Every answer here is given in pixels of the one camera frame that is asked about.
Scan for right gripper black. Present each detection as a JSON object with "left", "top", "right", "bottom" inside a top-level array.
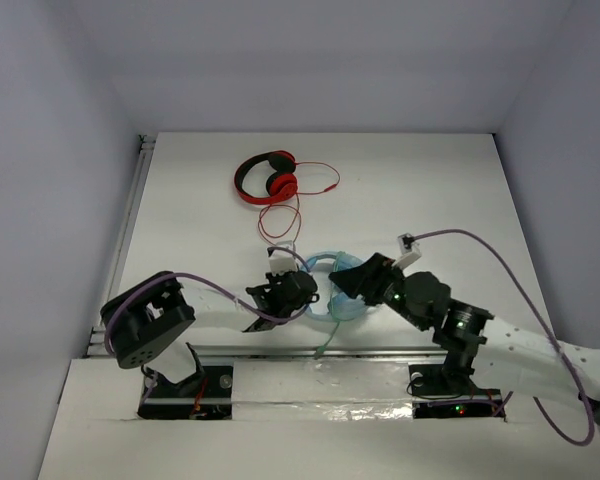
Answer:
[{"left": 329, "top": 251, "right": 429, "bottom": 331}]

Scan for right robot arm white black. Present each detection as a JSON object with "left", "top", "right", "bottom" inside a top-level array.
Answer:
[{"left": 329, "top": 253, "right": 600, "bottom": 427}]

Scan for green headphone cable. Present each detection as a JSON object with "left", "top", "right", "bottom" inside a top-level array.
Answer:
[{"left": 313, "top": 252, "right": 351, "bottom": 359}]

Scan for aluminium rail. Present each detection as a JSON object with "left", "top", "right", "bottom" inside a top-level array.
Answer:
[
  {"left": 82, "top": 343, "right": 451, "bottom": 362},
  {"left": 81, "top": 135, "right": 157, "bottom": 359}
]

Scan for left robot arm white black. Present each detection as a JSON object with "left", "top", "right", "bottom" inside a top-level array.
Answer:
[{"left": 99, "top": 270, "right": 319, "bottom": 401}]

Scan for red black headphones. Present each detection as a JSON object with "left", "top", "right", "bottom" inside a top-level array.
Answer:
[{"left": 233, "top": 150, "right": 298, "bottom": 206}]

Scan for aluminium rail front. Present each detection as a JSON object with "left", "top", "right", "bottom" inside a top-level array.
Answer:
[{"left": 82, "top": 343, "right": 451, "bottom": 362}]

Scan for light blue headphones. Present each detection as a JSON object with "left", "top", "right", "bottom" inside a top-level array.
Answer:
[{"left": 300, "top": 251, "right": 368, "bottom": 322}]

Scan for aluminium rail left side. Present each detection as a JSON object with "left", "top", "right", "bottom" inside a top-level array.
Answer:
[{"left": 81, "top": 135, "right": 157, "bottom": 359}]

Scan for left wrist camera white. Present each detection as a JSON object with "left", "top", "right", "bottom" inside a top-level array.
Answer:
[{"left": 267, "top": 241, "right": 298, "bottom": 276}]

